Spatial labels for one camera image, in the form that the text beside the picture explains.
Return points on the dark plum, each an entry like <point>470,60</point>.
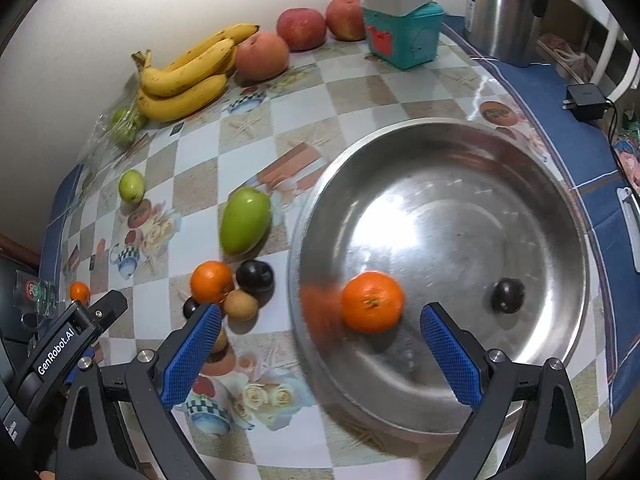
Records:
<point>507,296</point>
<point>255,276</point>
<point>190,308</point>

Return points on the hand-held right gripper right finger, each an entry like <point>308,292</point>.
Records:
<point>450,355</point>

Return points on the stainless steel basin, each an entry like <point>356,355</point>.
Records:
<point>450,220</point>

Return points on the plastic bag of green fruit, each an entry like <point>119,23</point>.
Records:
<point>125,127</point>

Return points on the black charger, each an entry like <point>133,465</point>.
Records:
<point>584,101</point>

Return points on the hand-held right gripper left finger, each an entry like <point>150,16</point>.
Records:
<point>192,355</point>

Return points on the glass mug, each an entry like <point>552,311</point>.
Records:
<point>35,296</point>

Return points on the brown longan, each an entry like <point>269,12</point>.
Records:
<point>221,343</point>
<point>240,305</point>

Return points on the teal plastic box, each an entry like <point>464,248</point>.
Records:
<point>404,37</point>

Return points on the red apple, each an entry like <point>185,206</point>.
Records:
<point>301,28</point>
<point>261,55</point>
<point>346,16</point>

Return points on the small orange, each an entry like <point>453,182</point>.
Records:
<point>80,293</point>

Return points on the clear bag of red packets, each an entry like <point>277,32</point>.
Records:
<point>560,51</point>

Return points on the banana bunch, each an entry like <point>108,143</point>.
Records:
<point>185,72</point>

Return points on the dark object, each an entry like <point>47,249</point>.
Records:
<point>7,360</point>

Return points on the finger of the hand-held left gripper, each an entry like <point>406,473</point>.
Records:
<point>111,306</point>

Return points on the small green fruit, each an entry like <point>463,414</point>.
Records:
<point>131,186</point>

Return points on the white chair frame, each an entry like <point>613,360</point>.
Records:
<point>607,45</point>

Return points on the checkered printed tablecloth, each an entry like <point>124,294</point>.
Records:
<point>350,105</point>

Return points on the white flat object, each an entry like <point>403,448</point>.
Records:
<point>631,210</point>

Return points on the stainless steel kettle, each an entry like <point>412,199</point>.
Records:
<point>505,10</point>

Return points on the printed packet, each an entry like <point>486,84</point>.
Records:
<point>628,152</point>

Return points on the green mango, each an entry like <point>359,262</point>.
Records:
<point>246,220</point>

